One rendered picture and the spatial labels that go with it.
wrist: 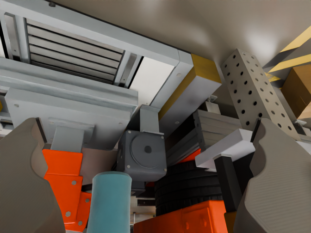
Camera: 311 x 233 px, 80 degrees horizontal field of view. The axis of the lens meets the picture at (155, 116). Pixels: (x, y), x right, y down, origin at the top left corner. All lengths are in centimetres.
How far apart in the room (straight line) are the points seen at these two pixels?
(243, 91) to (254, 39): 21
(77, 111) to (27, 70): 20
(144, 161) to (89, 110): 27
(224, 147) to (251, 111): 26
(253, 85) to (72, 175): 61
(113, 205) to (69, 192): 15
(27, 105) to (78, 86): 17
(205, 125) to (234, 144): 41
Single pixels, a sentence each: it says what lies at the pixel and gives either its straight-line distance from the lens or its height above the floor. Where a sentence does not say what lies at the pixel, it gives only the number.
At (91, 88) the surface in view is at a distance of 73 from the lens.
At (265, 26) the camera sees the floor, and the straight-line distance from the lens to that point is 83.
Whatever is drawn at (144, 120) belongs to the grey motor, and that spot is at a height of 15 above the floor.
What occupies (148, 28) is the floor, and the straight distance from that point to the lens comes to 72.
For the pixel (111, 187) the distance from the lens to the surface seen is 42.
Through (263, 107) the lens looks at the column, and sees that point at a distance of 66.
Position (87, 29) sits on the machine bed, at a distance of 65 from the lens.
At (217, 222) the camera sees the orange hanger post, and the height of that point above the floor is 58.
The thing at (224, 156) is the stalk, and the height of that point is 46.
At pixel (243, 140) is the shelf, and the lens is 43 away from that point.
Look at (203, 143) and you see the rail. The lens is 79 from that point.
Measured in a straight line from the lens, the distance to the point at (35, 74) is 75.
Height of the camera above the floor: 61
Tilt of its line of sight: 34 degrees down
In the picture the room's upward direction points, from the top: 176 degrees clockwise
